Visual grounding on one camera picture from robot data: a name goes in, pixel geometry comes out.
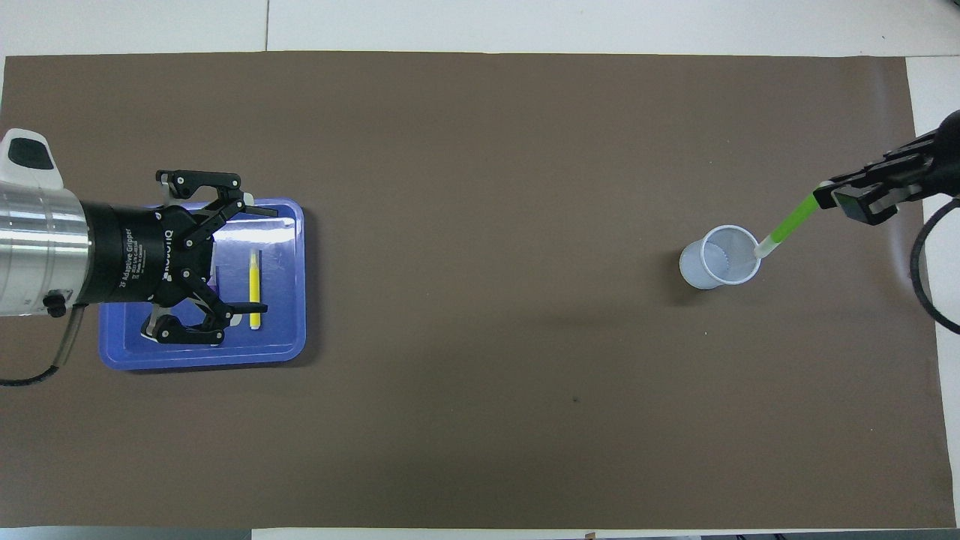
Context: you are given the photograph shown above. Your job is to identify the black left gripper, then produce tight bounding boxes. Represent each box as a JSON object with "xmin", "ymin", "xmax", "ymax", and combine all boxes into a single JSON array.
[{"xmin": 81, "ymin": 169, "xmax": 278, "ymax": 347}]

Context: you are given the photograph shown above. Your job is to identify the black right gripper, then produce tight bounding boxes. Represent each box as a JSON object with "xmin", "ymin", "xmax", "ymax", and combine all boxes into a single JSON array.
[{"xmin": 812, "ymin": 109, "xmax": 960, "ymax": 226}]

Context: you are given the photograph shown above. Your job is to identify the yellow marker pen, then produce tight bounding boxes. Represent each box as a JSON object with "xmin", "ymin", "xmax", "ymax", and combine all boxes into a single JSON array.
[{"xmin": 249, "ymin": 250, "xmax": 263, "ymax": 331}]

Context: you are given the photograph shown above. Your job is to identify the green marker pen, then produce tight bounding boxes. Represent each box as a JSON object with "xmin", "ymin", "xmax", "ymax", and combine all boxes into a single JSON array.
[{"xmin": 754, "ymin": 191, "xmax": 826, "ymax": 260}]

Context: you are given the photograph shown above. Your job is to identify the blue plastic tray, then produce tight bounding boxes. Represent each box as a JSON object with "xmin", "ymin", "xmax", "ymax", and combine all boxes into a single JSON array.
[{"xmin": 99, "ymin": 198, "xmax": 307, "ymax": 371}]

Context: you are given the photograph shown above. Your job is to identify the translucent plastic cup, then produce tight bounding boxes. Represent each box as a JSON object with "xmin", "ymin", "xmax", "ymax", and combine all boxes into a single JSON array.
[{"xmin": 679, "ymin": 225, "xmax": 762, "ymax": 290}]

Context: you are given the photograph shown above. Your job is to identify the brown table mat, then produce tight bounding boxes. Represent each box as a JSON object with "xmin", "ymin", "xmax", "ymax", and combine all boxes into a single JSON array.
[{"xmin": 0, "ymin": 51, "xmax": 957, "ymax": 530}]

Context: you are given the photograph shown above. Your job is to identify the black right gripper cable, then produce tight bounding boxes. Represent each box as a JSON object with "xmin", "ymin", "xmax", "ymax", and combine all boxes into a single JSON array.
[{"xmin": 909, "ymin": 196, "xmax": 960, "ymax": 336}]

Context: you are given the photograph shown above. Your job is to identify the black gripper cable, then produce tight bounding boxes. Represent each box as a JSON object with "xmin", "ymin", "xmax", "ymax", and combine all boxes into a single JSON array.
[
  {"xmin": 0, "ymin": 304, "xmax": 85, "ymax": 389},
  {"xmin": 909, "ymin": 196, "xmax": 960, "ymax": 336}
]

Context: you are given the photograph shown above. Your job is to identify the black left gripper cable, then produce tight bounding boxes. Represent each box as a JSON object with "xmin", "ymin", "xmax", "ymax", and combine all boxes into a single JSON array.
[{"xmin": 0, "ymin": 304, "xmax": 85, "ymax": 389}]

